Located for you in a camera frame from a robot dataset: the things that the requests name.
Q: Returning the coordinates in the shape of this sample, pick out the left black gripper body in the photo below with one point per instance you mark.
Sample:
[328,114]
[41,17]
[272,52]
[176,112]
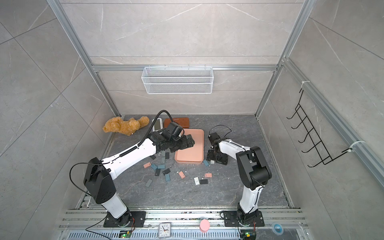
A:
[180,143]

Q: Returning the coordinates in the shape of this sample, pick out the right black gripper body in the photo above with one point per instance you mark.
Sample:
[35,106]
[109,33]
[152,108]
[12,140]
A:
[218,158]

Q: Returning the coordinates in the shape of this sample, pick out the pink storage tray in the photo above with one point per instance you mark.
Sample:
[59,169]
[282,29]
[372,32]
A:
[194,155]

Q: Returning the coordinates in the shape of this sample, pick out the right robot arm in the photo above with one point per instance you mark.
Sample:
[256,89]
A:
[254,172]

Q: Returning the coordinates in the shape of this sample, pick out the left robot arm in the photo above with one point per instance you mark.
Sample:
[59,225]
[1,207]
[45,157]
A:
[100,174]

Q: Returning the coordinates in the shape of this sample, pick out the black eraser front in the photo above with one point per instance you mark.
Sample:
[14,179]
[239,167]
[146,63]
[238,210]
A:
[203,181]

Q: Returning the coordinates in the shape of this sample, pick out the white eraser front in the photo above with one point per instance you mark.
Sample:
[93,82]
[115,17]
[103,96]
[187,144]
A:
[197,181]

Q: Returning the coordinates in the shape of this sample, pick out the pink eraser left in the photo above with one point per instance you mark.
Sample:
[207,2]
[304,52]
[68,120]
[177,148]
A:
[147,165]

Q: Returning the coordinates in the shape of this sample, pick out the pink eraser centre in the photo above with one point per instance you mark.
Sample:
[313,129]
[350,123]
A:
[182,175]

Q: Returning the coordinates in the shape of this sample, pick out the grey eraser front left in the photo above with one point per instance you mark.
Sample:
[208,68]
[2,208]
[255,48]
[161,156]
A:
[149,182]

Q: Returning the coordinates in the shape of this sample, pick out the white digital clock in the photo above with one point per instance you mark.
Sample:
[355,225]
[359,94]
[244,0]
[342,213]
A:
[158,124]

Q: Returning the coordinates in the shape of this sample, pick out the brown leather case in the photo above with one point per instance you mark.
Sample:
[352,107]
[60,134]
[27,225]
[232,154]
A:
[183,122]

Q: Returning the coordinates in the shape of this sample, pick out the brown teddy bear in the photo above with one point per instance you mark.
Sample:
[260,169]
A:
[118,125]

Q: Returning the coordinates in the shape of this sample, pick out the pink round cap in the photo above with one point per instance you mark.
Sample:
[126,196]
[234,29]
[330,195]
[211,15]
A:
[204,226]

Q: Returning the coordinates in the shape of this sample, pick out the small analog clock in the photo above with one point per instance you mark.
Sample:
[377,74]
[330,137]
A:
[164,230]

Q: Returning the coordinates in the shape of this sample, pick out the blue tape roll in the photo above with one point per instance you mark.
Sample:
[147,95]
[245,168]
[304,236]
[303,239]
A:
[277,229]

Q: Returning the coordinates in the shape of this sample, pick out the white wire mesh basket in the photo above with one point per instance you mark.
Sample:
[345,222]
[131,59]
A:
[178,80]

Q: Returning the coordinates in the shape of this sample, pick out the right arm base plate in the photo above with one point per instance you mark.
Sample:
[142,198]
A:
[237,218]

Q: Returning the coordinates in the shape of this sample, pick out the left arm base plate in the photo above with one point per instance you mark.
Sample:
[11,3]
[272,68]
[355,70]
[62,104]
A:
[136,218]

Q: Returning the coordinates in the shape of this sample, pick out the black wire hook rack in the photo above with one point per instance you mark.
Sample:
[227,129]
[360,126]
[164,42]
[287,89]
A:
[313,136]

